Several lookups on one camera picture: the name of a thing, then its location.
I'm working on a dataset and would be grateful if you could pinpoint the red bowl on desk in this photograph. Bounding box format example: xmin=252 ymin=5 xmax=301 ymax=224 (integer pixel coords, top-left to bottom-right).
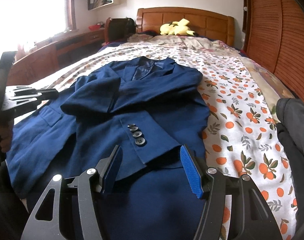
xmin=88 ymin=24 xmax=101 ymax=31

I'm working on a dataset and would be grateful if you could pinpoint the floral beige pillow blanket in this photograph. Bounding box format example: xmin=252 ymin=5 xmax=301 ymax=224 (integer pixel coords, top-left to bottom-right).
xmin=127 ymin=34 xmax=241 ymax=56

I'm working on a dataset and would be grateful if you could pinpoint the dark chair at desk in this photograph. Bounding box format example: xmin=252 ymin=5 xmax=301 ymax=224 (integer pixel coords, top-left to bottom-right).
xmin=104 ymin=17 xmax=136 ymax=43

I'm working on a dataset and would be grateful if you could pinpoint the wooden slatted wardrobe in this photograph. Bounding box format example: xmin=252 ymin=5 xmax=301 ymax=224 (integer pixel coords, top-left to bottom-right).
xmin=243 ymin=0 xmax=304 ymax=102

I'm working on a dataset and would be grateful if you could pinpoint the orange print bed sheet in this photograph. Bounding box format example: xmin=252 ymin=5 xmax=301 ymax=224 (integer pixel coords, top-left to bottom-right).
xmin=13 ymin=39 xmax=300 ymax=240

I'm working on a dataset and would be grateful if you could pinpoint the long wooden desk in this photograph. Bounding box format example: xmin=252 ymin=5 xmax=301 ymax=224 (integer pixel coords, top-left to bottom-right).
xmin=7 ymin=28 xmax=105 ymax=86

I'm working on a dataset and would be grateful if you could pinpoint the dark grey trouser leg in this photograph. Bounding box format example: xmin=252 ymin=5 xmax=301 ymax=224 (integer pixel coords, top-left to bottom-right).
xmin=276 ymin=98 xmax=304 ymax=239

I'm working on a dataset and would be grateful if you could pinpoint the wooden bed headboard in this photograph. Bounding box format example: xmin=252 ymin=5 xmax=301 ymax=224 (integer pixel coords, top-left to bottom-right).
xmin=135 ymin=6 xmax=236 ymax=48

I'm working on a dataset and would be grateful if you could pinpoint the yellow plush toy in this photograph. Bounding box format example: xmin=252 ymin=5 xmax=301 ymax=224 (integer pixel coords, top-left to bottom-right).
xmin=160 ymin=18 xmax=199 ymax=36

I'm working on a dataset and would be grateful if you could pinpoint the person's left hand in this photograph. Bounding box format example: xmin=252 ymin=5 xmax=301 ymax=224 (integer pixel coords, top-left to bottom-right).
xmin=0 ymin=120 xmax=14 ymax=153

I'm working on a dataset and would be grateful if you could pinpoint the window with frame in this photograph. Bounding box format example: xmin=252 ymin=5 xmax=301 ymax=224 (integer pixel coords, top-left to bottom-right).
xmin=0 ymin=0 xmax=76 ymax=57

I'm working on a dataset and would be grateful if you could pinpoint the navy blue suit jacket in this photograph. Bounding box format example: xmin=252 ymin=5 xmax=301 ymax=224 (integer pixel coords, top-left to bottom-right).
xmin=7 ymin=57 xmax=209 ymax=239

